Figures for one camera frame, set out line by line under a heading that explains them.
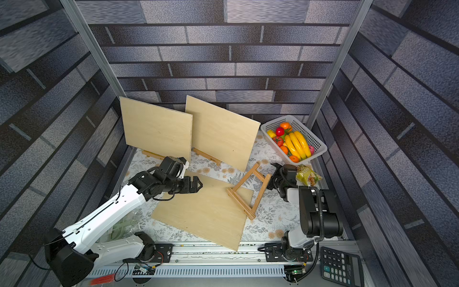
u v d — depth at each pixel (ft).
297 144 3.32
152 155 3.35
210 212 2.86
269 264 2.38
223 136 3.03
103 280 2.27
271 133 3.59
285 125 3.61
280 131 3.50
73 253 1.24
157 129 3.02
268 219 2.73
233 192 2.85
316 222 1.47
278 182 2.65
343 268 2.25
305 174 3.03
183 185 2.20
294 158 3.26
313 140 3.46
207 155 3.32
